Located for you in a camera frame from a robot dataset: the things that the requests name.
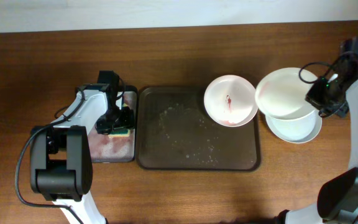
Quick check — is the green and yellow sponge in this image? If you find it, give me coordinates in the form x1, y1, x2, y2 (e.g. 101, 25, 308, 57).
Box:
108, 104, 132, 138

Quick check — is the cream plate with red stain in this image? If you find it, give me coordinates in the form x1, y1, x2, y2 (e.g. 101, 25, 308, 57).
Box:
255, 67, 316, 119

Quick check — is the pink stained white plate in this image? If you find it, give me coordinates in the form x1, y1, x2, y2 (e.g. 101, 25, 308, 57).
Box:
203, 75, 258, 128

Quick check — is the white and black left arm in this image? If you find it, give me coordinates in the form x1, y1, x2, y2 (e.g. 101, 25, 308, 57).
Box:
26, 83, 137, 223

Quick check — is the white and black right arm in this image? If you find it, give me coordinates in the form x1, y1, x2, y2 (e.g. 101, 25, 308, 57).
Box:
273, 52, 358, 223

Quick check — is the large brown serving tray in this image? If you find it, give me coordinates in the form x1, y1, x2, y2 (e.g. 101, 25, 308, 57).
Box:
135, 86, 262, 172

